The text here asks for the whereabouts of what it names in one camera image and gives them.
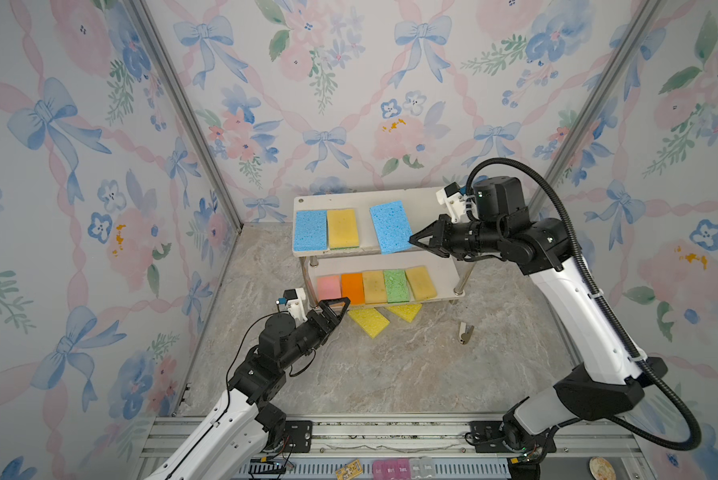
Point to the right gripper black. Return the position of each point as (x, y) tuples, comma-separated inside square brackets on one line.
[(440, 239)]

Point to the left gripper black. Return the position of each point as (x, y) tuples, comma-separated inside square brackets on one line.
[(331, 319)]

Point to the blue sponge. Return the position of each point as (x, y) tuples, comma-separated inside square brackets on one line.
[(310, 233), (392, 227)]

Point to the dark yellow sponge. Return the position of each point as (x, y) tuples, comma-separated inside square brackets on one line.
[(421, 283)]

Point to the yellow sponge bottom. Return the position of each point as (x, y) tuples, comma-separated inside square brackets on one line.
[(374, 287)]

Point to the green sponge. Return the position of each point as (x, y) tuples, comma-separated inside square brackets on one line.
[(396, 287)]

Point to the white two-tier shelf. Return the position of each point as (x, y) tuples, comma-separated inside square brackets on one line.
[(449, 275)]

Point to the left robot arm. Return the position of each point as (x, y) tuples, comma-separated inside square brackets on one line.
[(244, 422)]

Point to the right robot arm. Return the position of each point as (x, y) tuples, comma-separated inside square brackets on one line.
[(614, 372)]

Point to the yellow patterned card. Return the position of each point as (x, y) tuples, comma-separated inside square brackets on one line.
[(350, 471)]

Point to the pink plastic box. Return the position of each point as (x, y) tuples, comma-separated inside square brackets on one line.
[(391, 469)]

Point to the clear plastic box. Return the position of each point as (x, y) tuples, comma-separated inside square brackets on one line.
[(422, 468)]

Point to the round patterned disc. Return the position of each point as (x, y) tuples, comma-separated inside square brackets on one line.
[(601, 469)]

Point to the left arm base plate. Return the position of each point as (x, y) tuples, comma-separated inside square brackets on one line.
[(290, 436)]

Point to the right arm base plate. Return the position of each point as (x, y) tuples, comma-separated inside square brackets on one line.
[(499, 437)]

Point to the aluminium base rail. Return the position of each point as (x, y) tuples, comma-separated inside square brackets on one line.
[(338, 440)]

